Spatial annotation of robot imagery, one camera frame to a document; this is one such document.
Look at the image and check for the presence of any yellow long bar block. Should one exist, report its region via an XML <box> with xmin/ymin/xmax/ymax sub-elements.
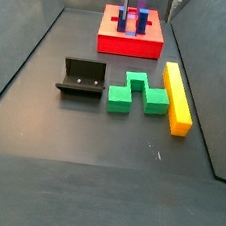
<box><xmin>162</xmin><ymin>62</ymin><xmax>193</xmax><ymax>137</ymax></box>

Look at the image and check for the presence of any green zigzag block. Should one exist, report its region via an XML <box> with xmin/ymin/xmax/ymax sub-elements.
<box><xmin>107</xmin><ymin>72</ymin><xmax>170</xmax><ymax>115</ymax></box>

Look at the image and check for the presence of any red slotted board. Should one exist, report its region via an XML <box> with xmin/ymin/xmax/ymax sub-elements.
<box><xmin>96</xmin><ymin>4</ymin><xmax>164</xmax><ymax>59</ymax></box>

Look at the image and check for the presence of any purple U-shaped block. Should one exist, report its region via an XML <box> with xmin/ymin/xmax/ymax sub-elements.
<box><xmin>127</xmin><ymin>0</ymin><xmax>147</xmax><ymax>19</ymax></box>

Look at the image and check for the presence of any blue U-shaped block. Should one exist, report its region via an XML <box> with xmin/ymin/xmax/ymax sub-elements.
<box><xmin>117</xmin><ymin>6</ymin><xmax>149</xmax><ymax>36</ymax></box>

